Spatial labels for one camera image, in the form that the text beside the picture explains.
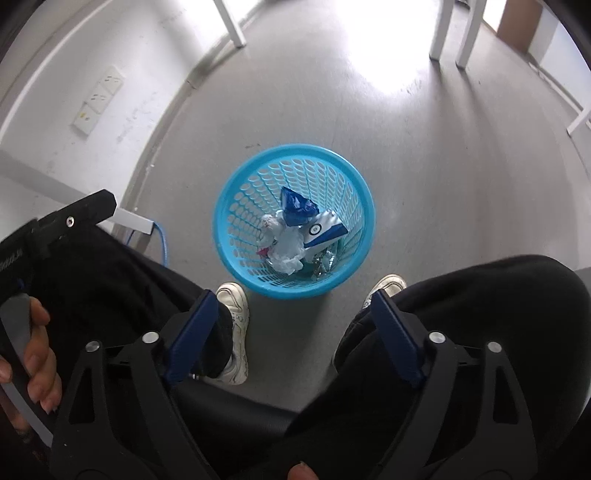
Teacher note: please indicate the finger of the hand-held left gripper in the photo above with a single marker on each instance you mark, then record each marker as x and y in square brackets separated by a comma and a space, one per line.
[78, 214]

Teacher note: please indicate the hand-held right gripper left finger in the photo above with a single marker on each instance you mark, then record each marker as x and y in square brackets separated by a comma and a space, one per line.
[191, 337]

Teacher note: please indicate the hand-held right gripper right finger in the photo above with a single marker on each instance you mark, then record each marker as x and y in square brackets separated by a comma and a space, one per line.
[397, 337]

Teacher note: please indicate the blue plastic mesh basket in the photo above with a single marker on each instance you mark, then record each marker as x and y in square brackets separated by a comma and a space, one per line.
[240, 207]

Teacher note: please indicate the person's left hand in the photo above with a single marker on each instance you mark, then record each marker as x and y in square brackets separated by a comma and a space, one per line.
[44, 369]

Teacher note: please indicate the person's right hand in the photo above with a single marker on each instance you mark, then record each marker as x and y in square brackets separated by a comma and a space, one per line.
[302, 471]

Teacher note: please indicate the white left shoe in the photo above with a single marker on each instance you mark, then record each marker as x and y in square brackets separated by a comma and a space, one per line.
[236, 318]

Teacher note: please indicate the white shoe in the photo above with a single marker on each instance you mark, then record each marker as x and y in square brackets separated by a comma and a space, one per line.
[236, 318]
[390, 284]

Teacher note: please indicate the white right shoe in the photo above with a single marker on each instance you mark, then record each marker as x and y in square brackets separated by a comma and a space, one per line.
[390, 284]

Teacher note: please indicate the person's right leg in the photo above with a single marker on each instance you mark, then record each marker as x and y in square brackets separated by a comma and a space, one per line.
[485, 304]

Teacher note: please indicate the white and blue carton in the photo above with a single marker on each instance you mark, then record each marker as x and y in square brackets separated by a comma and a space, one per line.
[323, 230]

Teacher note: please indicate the crumpled white paper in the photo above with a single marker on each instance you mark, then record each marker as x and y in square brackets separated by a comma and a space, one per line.
[286, 247]

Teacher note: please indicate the blue foil wrapper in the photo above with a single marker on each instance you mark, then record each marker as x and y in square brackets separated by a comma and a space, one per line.
[298, 207]

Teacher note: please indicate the white table leg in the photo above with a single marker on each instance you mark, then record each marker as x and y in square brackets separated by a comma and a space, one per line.
[231, 23]
[441, 32]
[579, 121]
[471, 37]

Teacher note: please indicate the brown cardboard box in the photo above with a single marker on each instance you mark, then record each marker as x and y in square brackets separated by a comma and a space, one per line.
[519, 25]

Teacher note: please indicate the white wall socket yellow marks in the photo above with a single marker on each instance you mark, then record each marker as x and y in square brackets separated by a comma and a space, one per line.
[85, 120]

